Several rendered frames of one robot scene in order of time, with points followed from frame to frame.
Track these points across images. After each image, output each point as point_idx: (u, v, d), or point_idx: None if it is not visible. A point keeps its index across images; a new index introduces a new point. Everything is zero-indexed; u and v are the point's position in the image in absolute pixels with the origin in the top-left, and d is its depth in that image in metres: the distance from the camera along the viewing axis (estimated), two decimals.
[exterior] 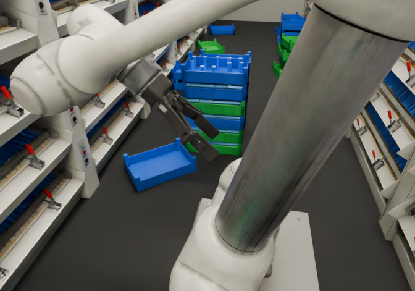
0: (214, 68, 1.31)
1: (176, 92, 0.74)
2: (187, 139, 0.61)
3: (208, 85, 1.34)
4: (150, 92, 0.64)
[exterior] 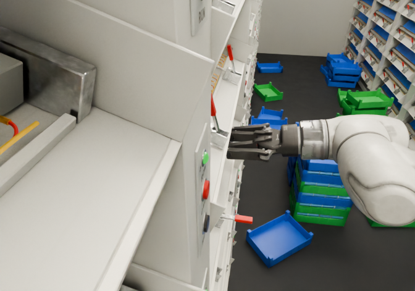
0: None
1: (263, 151, 0.63)
2: (232, 131, 0.75)
3: (327, 173, 1.52)
4: None
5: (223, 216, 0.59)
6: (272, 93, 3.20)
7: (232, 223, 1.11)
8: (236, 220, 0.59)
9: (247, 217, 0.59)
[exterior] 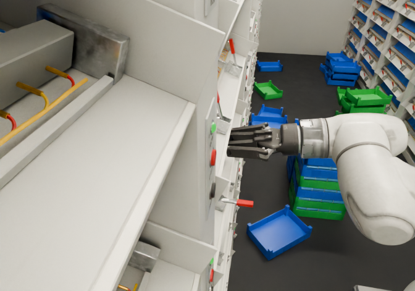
0: None
1: (262, 150, 0.63)
2: (231, 132, 0.74)
3: (326, 167, 1.56)
4: None
5: (226, 200, 0.62)
6: (272, 91, 3.24)
7: (233, 214, 1.14)
8: (238, 203, 0.62)
9: (249, 201, 0.62)
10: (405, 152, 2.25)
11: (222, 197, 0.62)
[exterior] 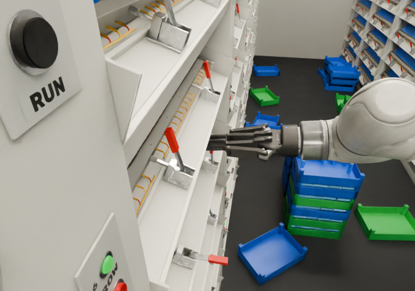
0: None
1: None
2: (226, 151, 0.67)
3: (322, 185, 1.46)
4: (291, 149, 0.64)
5: (196, 256, 0.53)
6: (268, 97, 3.14)
7: (218, 243, 1.04)
8: (209, 261, 0.52)
9: (223, 258, 0.52)
10: (406, 164, 2.15)
11: (191, 253, 0.52)
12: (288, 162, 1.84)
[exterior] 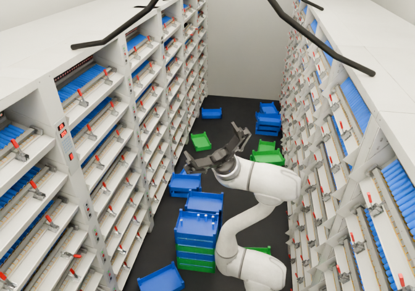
0: None
1: None
2: (184, 170, 0.77)
3: (191, 239, 2.11)
4: None
5: None
6: (205, 143, 3.79)
7: (96, 287, 1.70)
8: None
9: None
10: (288, 209, 2.81)
11: None
12: None
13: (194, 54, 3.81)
